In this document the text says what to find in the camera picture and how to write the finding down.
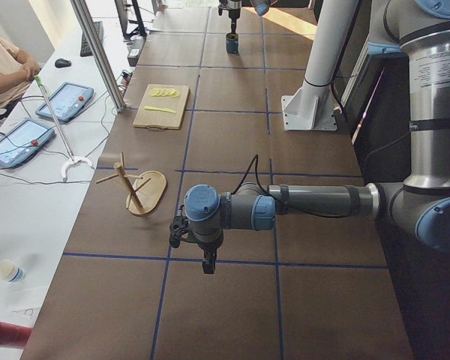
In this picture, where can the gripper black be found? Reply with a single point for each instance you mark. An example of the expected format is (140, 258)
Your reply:
(232, 16)
(208, 250)

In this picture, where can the teal mug yellow inside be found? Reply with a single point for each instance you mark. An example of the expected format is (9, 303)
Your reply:
(232, 43)

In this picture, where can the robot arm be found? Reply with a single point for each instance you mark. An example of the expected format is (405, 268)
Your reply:
(233, 8)
(419, 205)

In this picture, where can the wooden cup storage rack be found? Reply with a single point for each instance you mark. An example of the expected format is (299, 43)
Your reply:
(144, 191)

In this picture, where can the paper cup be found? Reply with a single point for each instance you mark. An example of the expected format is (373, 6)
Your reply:
(10, 272)

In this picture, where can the bamboo cutting board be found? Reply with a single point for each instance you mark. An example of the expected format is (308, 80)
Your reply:
(158, 120)

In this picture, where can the yellow plastic knife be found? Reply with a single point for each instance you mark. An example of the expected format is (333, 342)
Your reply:
(159, 109)

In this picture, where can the white reacher grabber stick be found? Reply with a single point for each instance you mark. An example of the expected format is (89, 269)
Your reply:
(72, 158)

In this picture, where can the black computer mouse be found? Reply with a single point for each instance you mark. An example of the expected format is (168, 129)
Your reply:
(62, 63)

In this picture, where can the teach pendant far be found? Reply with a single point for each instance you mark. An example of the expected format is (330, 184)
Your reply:
(69, 99)

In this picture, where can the teach pendant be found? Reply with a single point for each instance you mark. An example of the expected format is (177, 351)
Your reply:
(69, 99)
(23, 142)

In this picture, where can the red cylinder object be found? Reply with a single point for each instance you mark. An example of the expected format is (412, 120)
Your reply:
(14, 336)

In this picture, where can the teach pendant near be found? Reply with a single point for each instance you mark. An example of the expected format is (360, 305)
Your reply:
(23, 142)

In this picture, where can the seated person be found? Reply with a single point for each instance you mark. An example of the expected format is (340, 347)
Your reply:
(17, 71)

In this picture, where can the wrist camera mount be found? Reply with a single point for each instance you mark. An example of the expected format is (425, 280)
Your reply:
(180, 231)
(221, 8)

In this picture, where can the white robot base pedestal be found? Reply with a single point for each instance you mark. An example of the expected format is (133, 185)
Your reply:
(311, 107)

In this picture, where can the aluminium frame post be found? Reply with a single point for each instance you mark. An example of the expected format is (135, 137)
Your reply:
(86, 23)

